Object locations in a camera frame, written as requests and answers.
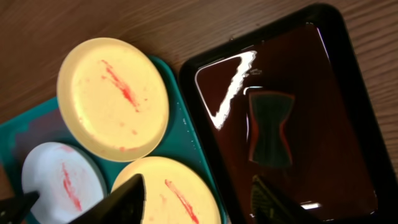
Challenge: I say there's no black tray with water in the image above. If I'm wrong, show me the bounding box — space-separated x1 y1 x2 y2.
179 4 397 223

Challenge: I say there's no yellow plate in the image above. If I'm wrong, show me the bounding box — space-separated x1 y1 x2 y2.
112 156 221 224
57 37 170 162

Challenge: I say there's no red green sponge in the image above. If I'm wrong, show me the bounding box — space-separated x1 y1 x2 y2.
248 91 295 169

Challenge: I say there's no light blue plate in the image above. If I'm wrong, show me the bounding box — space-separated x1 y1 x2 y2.
21 142 108 223

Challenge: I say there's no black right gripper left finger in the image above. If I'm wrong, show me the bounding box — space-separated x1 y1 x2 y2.
70 174 146 224

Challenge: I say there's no teal plastic tray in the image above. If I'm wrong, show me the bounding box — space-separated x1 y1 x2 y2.
1 56 228 223

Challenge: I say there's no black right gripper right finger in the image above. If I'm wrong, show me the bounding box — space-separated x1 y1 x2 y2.
251 175 322 224

